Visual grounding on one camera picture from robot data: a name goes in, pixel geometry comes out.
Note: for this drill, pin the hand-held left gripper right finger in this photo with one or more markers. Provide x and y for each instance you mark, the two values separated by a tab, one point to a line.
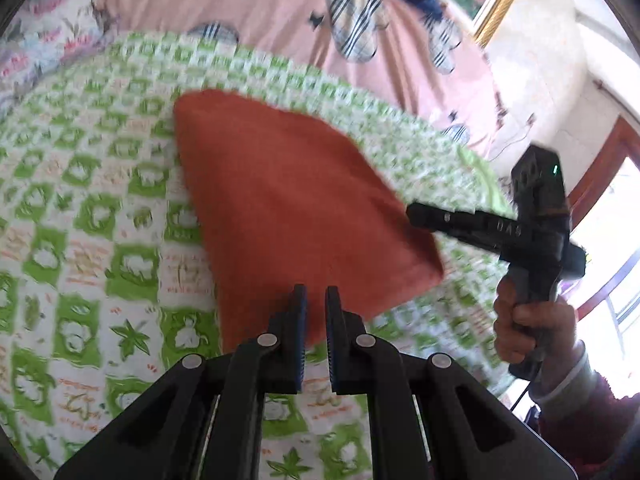
332	340

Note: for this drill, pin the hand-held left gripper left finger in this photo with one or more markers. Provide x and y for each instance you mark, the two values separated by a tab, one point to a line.
300	340

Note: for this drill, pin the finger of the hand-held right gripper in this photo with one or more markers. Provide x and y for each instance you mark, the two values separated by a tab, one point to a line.
424	216

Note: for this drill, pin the orange knit sweater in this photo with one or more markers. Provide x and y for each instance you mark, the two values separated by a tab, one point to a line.
300	200

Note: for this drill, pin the person's right forearm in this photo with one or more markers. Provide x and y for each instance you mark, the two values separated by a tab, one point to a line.
590	410

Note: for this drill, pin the person's right hand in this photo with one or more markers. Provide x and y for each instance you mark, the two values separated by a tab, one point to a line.
505	330

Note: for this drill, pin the light green cloth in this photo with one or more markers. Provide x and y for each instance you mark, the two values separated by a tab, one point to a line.
487	180

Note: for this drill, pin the gold framed painting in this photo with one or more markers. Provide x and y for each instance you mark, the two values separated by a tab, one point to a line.
502	0

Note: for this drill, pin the green checked quilt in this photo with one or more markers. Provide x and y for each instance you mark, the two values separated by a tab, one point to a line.
100	210

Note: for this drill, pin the pink duvet with plaid hearts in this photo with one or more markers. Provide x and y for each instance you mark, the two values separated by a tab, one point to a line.
280	20

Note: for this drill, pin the floral bed sheet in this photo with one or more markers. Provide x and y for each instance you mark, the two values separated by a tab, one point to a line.
45	25

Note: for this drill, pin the red wooden window frame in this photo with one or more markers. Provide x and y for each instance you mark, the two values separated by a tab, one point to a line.
605	170

